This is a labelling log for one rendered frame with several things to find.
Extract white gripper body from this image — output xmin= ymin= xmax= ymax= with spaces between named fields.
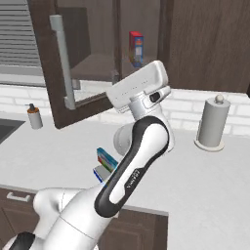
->
xmin=105 ymin=60 xmax=170 ymax=114

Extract red and blue food box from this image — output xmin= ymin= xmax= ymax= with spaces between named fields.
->
xmin=128 ymin=30 xmax=146 ymax=68

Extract dark brown solid cabinet door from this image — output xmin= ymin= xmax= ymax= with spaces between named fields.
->
xmin=157 ymin=0 xmax=250 ymax=95

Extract blue digital scale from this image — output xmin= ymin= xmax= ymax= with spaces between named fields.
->
xmin=92 ymin=146 xmax=119 ymax=186

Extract dark brown glass cabinet door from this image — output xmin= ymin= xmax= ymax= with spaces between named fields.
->
xmin=26 ymin=0 xmax=124 ymax=130

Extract dark brown base cabinet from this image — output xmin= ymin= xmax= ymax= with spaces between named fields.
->
xmin=0 ymin=187 xmax=169 ymax=250

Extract grey paper towel holder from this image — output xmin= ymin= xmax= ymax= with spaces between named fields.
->
xmin=193 ymin=94 xmax=231 ymax=152

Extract grey soap dispenser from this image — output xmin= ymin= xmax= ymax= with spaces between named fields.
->
xmin=26 ymin=103 xmax=44 ymax=131

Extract grey window blinds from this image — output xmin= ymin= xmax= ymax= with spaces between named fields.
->
xmin=0 ymin=0 xmax=46 ymax=88

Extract dark sink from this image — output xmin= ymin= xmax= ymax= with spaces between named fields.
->
xmin=0 ymin=118 xmax=26 ymax=145

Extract dark brown drawer front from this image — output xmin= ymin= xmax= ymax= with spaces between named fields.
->
xmin=0 ymin=187 xmax=42 ymax=213

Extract dark brown wall cabinet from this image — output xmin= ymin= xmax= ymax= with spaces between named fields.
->
xmin=53 ymin=0 xmax=164 ymax=86

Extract grey cabinet door handle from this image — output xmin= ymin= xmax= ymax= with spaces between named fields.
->
xmin=49 ymin=14 xmax=81 ymax=111

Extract grey drawer handle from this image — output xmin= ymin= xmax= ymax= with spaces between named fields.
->
xmin=6 ymin=190 xmax=32 ymax=203

